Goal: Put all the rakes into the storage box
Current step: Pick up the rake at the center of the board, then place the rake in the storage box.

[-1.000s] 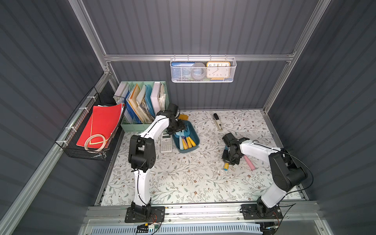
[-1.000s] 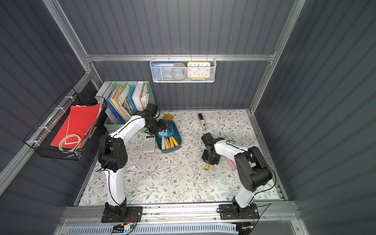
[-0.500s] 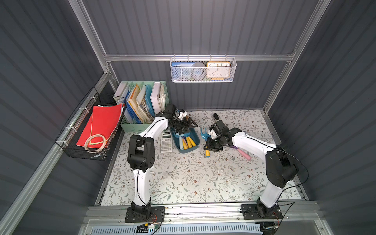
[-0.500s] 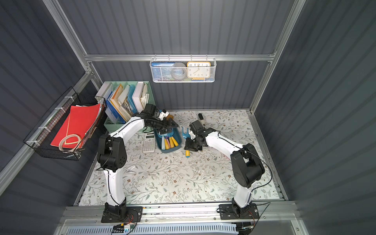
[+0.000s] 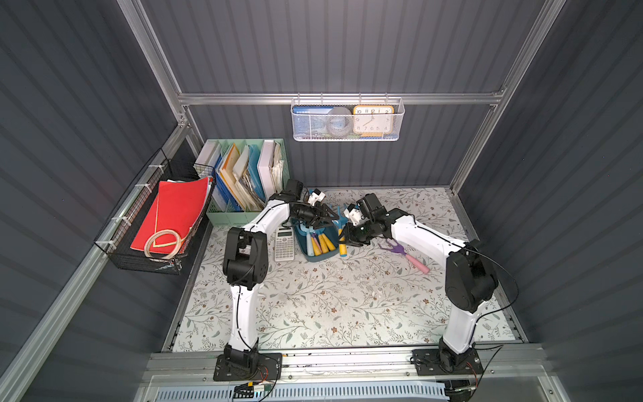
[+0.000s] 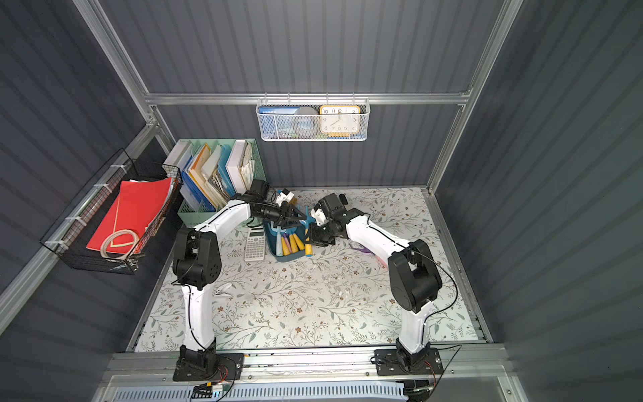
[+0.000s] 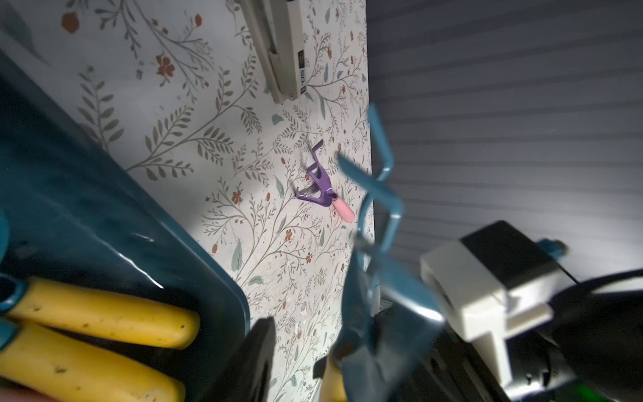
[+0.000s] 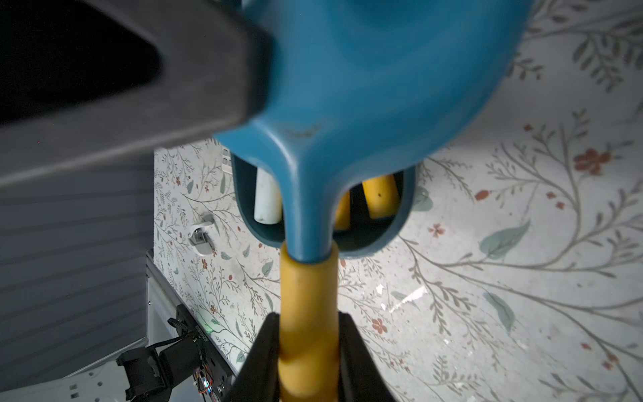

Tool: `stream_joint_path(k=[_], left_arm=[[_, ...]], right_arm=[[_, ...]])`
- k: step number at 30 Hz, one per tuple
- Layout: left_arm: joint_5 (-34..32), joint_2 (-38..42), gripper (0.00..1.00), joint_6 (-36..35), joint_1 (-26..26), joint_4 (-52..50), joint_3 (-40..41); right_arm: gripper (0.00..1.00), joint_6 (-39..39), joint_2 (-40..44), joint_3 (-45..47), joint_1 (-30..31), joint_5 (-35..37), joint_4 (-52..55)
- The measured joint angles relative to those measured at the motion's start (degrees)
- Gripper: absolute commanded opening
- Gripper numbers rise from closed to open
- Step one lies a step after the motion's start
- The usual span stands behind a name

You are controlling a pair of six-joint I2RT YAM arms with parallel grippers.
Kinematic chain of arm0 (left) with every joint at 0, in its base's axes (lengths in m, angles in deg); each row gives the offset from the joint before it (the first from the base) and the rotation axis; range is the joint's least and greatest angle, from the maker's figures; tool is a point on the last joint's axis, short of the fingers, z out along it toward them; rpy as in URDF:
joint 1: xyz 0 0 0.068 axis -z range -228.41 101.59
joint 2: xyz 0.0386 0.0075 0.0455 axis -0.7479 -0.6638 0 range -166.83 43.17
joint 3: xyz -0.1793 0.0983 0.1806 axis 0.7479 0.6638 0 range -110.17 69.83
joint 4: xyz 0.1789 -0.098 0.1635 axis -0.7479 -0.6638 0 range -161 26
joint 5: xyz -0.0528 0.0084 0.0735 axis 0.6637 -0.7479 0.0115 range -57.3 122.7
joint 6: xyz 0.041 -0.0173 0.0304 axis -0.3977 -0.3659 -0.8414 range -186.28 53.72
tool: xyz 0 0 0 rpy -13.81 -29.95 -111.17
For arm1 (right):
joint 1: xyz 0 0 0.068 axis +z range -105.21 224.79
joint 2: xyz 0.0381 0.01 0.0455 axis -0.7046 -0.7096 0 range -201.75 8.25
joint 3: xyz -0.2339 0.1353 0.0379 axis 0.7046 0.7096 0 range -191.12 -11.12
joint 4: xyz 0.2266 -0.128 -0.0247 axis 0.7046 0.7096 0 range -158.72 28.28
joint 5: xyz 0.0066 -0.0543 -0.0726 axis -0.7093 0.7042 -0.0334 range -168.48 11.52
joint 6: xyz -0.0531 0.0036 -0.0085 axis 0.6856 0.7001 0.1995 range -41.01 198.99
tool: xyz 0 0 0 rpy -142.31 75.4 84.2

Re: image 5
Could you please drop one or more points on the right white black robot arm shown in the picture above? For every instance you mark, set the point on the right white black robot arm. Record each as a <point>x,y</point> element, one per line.
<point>470,277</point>

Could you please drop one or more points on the black wire wall basket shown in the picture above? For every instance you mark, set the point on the black wire wall basket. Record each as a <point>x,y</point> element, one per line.
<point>122,228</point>

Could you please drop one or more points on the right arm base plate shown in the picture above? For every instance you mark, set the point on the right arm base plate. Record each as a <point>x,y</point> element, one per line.
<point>441,362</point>

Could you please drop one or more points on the mint green file organizer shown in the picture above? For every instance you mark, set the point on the mint green file organizer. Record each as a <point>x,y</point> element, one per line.
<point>238,196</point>

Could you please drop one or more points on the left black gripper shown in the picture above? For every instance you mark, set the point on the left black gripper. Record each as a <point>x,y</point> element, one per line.
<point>316,213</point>

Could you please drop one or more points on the teal plastic storage box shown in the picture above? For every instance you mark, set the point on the teal plastic storage box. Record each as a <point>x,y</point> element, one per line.
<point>300,235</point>

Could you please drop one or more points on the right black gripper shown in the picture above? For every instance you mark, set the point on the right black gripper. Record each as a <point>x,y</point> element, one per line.
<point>357,233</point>

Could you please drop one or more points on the red folder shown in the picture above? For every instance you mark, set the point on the red folder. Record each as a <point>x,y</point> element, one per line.
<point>173,214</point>

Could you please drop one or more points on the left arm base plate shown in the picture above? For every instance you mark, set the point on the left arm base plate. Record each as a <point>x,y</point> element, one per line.
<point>248,366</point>

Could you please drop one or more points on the blue book in basket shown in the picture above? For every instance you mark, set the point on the blue book in basket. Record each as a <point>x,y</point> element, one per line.
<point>310,122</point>

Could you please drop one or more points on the grey tape roll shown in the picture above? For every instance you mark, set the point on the grey tape roll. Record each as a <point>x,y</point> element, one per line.
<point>339,122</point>

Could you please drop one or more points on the white calculator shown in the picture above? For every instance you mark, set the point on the white calculator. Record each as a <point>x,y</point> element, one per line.
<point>284,245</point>

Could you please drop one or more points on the light blue rake pale handle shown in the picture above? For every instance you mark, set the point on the light blue rake pale handle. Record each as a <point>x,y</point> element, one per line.
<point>309,243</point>

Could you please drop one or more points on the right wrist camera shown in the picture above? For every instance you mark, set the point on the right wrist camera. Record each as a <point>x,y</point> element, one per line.
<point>354,214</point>

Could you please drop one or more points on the yellow alarm clock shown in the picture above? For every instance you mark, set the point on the yellow alarm clock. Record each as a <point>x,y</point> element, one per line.
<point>373,121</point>

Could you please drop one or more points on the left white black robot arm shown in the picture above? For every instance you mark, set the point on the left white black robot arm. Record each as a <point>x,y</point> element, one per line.
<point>246,259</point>

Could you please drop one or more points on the white book in organizer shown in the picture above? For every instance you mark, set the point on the white book in organizer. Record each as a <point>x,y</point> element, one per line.
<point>265,168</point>

